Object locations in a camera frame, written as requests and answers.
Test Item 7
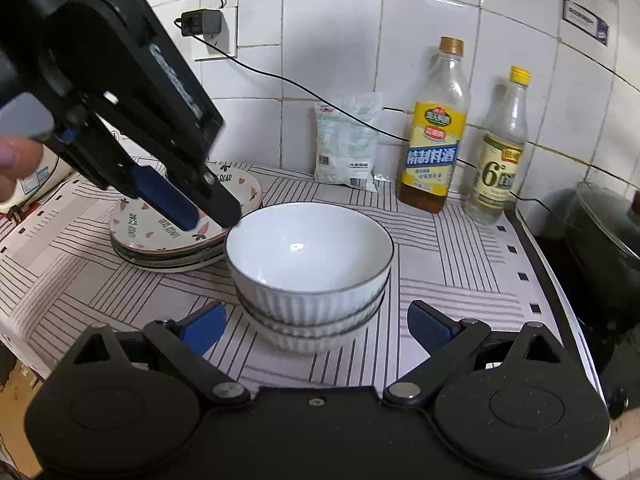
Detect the dark cooking pot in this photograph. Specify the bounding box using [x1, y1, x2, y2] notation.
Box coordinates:
[565, 195, 640, 333]

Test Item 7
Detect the pink bunny print plate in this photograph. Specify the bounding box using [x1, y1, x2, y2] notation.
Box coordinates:
[111, 160, 263, 253]
[111, 195, 264, 260]

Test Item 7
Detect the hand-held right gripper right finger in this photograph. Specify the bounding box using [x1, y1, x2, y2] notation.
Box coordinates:
[382, 300, 559, 407]

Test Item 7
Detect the black charger adapter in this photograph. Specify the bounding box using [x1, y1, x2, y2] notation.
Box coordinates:
[175, 9, 223, 37]

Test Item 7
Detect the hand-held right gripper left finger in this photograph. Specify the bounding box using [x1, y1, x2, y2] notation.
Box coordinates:
[74, 301, 252, 409]

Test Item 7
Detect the person's left hand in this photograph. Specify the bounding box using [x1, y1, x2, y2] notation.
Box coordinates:
[0, 137, 44, 202]

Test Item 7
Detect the white wall socket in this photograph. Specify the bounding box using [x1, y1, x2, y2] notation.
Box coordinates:
[192, 6, 238, 61]

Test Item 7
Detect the white ribbed bowl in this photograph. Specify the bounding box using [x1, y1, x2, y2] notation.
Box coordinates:
[225, 202, 395, 326]
[260, 320, 372, 356]
[240, 290, 388, 339]

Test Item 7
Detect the white plate with blue rim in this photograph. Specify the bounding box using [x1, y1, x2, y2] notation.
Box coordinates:
[120, 247, 228, 274]

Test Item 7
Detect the cooking wine bottle yellow label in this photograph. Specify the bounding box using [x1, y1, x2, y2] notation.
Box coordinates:
[397, 36, 471, 213]

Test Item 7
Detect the thin black power cable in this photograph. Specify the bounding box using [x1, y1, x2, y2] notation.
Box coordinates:
[207, 42, 568, 211]

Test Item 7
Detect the white plastic salt packet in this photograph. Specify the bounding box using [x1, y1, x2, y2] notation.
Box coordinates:
[314, 92, 385, 192]

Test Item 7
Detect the glass pot lid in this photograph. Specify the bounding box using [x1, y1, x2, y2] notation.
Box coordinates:
[575, 181, 640, 263]

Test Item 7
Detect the white rice cooker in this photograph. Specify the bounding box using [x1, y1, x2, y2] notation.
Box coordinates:
[0, 152, 76, 216]

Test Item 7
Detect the striped table mat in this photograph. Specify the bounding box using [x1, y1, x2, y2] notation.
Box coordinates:
[0, 160, 608, 411]

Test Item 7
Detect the clear vinegar bottle yellow cap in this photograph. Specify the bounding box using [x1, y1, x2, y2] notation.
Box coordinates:
[464, 66, 532, 225]

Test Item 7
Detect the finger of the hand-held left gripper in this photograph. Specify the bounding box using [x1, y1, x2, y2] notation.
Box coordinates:
[165, 157, 244, 228]
[50, 112, 201, 233]

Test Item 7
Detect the wall sticker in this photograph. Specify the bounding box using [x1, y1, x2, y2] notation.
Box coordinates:
[562, 0, 610, 43]

